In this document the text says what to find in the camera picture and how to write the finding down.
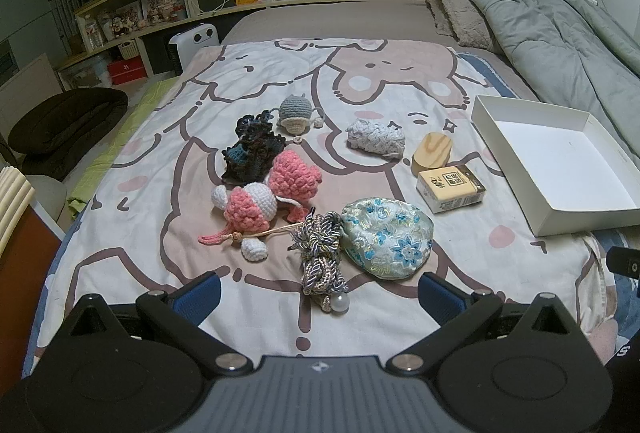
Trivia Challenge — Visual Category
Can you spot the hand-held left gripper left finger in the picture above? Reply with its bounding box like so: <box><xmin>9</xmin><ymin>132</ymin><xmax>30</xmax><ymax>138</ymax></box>
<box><xmin>55</xmin><ymin>272</ymin><xmax>253</xmax><ymax>376</ymax></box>

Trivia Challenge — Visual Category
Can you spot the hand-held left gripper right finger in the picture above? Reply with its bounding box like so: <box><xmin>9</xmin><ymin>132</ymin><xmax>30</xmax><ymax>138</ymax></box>
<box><xmin>385</xmin><ymin>272</ymin><xmax>583</xmax><ymax>376</ymax></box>

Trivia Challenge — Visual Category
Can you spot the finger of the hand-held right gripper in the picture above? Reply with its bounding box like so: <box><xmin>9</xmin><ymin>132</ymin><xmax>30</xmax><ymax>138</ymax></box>
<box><xmin>606</xmin><ymin>246</ymin><xmax>640</xmax><ymax>287</ymax></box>

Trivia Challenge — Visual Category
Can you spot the floral embroidered pouch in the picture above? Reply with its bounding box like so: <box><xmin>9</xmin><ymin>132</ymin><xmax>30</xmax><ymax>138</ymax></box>
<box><xmin>340</xmin><ymin>198</ymin><xmax>435</xmax><ymax>281</ymax></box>

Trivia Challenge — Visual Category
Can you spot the small yellow card box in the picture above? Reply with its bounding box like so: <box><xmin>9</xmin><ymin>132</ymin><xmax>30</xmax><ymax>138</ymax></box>
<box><xmin>416</xmin><ymin>164</ymin><xmax>487</xmax><ymax>214</ymax></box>

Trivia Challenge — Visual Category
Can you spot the white cardboard box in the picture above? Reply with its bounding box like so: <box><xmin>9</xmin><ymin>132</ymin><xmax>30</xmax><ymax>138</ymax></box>
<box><xmin>471</xmin><ymin>94</ymin><xmax>640</xmax><ymax>238</ymax></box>

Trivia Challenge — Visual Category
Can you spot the braided cord with pearl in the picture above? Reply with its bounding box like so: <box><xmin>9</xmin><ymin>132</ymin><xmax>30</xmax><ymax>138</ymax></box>
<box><xmin>291</xmin><ymin>208</ymin><xmax>351</xmax><ymax>314</ymax></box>

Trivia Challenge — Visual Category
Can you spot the pink white crochet doll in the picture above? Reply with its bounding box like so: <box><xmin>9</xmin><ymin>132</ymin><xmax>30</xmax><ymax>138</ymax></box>
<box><xmin>197</xmin><ymin>150</ymin><xmax>323</xmax><ymax>261</ymax></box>

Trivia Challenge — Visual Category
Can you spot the oval wooden block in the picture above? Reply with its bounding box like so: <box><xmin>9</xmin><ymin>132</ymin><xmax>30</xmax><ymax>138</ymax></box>
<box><xmin>410</xmin><ymin>132</ymin><xmax>452</xmax><ymax>176</ymax></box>

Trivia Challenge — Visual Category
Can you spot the dark crochet piece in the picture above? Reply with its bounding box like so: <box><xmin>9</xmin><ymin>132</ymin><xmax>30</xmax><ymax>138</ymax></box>
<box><xmin>221</xmin><ymin>110</ymin><xmax>286</xmax><ymax>186</ymax></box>

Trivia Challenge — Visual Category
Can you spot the pale blue crochet piece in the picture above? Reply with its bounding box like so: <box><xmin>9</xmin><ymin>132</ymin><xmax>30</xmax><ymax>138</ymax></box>
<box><xmin>346</xmin><ymin>118</ymin><xmax>406</xmax><ymax>159</ymax></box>

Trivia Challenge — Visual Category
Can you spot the grey crochet doll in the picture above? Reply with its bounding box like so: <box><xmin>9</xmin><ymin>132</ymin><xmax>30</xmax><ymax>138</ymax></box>
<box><xmin>270</xmin><ymin>96</ymin><xmax>326</xmax><ymax>136</ymax></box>

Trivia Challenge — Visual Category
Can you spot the cartoon printed blanket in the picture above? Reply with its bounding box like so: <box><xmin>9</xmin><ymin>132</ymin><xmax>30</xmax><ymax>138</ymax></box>
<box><xmin>25</xmin><ymin>38</ymin><xmax>608</xmax><ymax>379</ymax></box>

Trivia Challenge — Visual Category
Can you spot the orange cabinet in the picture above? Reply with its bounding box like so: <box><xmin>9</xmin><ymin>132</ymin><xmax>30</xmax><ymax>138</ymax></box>
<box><xmin>0</xmin><ymin>200</ymin><xmax>66</xmax><ymax>379</ymax></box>

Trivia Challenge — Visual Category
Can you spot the green floor mat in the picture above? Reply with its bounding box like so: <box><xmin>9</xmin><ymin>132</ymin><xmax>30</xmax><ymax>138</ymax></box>
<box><xmin>67</xmin><ymin>78</ymin><xmax>176</xmax><ymax>219</ymax></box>

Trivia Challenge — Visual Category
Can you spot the cream ribbed panel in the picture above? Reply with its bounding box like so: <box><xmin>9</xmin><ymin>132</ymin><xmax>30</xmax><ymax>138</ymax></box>
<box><xmin>0</xmin><ymin>166</ymin><xmax>38</xmax><ymax>254</ymax></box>

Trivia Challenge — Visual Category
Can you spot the dark brown cushion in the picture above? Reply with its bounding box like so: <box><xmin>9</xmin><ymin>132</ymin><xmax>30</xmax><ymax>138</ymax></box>
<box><xmin>7</xmin><ymin>88</ymin><xmax>130</xmax><ymax>181</ymax></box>

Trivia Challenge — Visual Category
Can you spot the red box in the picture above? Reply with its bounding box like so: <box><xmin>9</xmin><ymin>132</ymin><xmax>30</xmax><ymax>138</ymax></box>
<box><xmin>107</xmin><ymin>58</ymin><xmax>151</xmax><ymax>86</ymax></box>

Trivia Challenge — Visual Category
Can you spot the grey comforter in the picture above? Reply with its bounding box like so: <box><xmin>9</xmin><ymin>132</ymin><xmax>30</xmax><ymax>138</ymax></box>
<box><xmin>455</xmin><ymin>0</ymin><xmax>640</xmax><ymax>154</ymax></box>

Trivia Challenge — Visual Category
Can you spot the white heater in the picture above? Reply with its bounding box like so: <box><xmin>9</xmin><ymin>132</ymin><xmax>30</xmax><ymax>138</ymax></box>
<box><xmin>167</xmin><ymin>24</ymin><xmax>222</xmax><ymax>76</ymax></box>

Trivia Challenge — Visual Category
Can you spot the beige fluffy pillow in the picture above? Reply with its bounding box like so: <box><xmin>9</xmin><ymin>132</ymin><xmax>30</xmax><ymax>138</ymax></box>
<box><xmin>422</xmin><ymin>0</ymin><xmax>501</xmax><ymax>51</ymax></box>

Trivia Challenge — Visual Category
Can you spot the clear water bottle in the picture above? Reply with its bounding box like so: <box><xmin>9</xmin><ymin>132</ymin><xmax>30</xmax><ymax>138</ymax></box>
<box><xmin>82</xmin><ymin>16</ymin><xmax>103</xmax><ymax>51</ymax></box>

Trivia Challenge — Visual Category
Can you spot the black box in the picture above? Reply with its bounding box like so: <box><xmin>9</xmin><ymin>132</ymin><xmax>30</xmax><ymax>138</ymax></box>
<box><xmin>197</xmin><ymin>0</ymin><xmax>238</xmax><ymax>14</ymax></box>

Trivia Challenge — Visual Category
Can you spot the bed with taupe sheet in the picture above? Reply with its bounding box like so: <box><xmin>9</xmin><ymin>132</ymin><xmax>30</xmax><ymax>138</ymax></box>
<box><xmin>220</xmin><ymin>0</ymin><xmax>501</xmax><ymax>64</ymax></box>

